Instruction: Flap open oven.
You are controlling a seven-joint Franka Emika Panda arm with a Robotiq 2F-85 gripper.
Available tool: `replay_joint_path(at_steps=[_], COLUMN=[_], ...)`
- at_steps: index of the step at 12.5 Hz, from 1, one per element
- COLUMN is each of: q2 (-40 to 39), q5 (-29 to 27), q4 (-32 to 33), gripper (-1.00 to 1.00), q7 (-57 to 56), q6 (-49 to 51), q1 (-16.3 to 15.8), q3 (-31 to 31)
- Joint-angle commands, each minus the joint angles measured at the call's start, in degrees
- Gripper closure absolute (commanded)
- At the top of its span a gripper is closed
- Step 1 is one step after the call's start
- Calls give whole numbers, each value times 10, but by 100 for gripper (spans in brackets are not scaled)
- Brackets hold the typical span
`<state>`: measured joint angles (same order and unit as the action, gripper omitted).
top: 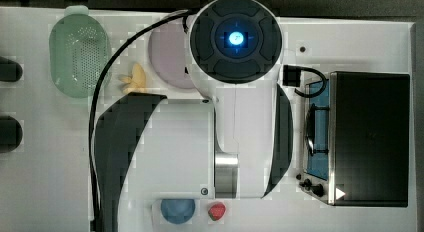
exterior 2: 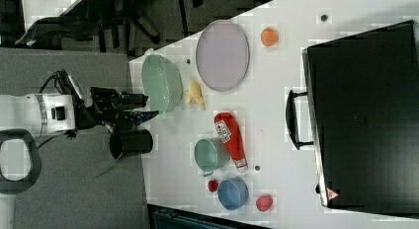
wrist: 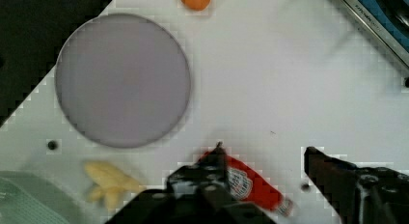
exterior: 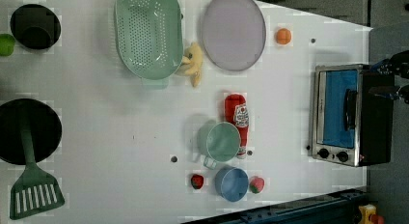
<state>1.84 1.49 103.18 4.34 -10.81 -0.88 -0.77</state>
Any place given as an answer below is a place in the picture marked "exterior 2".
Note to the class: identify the red toy fruit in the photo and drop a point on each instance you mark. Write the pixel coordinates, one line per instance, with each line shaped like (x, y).
(264, 202)

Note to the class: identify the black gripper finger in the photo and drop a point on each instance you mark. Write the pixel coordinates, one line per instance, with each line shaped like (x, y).
(135, 100)
(137, 118)

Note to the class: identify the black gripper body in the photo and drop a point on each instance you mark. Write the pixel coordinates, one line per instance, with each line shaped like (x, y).
(103, 108)

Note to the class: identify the black toaster oven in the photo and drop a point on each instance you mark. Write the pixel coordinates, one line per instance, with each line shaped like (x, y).
(362, 93)

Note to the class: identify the orange toy fruit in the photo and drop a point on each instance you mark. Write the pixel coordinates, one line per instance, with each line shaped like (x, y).
(269, 37)

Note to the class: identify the small red strawberry toy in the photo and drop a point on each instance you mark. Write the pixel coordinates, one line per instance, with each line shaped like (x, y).
(213, 185)

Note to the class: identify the blue cup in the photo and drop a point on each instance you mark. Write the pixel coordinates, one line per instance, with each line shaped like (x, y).
(232, 193)

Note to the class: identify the green mug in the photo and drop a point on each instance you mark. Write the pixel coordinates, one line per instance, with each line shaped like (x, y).
(210, 154)

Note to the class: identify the black cylinder holder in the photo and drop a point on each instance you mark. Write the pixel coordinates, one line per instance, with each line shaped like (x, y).
(131, 143)

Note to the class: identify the lilac oval plate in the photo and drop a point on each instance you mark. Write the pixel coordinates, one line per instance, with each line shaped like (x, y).
(222, 55)

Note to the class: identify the black office chair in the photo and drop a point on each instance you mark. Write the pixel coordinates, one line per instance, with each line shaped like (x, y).
(82, 20)

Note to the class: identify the red ketchup bottle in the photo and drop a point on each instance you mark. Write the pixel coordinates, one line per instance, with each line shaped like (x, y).
(228, 131)

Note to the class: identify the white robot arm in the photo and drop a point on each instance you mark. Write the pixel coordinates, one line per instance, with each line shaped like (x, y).
(26, 118)

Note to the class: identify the toy banana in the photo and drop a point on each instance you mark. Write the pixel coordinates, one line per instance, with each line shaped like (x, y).
(194, 93)

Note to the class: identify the oven door with handle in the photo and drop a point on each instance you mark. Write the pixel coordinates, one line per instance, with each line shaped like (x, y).
(291, 120)

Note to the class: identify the green colander basket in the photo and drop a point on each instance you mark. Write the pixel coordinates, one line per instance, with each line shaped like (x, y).
(161, 82)

